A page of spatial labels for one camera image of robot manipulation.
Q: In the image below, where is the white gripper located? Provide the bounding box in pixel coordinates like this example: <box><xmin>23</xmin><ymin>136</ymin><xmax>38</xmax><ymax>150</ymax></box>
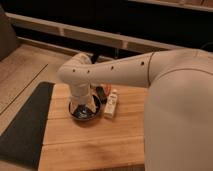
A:
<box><xmin>70</xmin><ymin>87</ymin><xmax>96</xmax><ymax>110</ymax></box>

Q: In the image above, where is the dark ceramic bowl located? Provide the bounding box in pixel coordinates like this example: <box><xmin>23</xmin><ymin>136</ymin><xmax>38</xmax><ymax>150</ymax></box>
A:
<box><xmin>68</xmin><ymin>95</ymin><xmax>101</xmax><ymax>121</ymax></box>

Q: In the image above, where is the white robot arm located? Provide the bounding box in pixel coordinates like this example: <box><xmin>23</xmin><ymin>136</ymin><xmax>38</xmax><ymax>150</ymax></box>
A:
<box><xmin>58</xmin><ymin>49</ymin><xmax>213</xmax><ymax>171</ymax></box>

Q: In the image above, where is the orange and black object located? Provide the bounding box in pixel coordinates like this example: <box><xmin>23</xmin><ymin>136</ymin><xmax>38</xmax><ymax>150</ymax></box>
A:
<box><xmin>95</xmin><ymin>86</ymin><xmax>107</xmax><ymax>104</ymax></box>

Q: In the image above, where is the white bottle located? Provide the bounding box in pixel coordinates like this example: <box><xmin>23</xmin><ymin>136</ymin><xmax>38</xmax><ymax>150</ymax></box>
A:
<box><xmin>104</xmin><ymin>89</ymin><xmax>118</xmax><ymax>118</ymax></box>

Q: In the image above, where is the dark floor mat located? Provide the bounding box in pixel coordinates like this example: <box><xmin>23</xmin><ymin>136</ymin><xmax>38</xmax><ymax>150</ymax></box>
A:
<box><xmin>0</xmin><ymin>82</ymin><xmax>54</xmax><ymax>169</ymax></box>

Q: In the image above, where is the grey couch corner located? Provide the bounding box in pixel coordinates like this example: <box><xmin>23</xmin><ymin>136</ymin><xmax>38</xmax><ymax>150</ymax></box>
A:
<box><xmin>0</xmin><ymin>5</ymin><xmax>20</xmax><ymax>61</ymax></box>

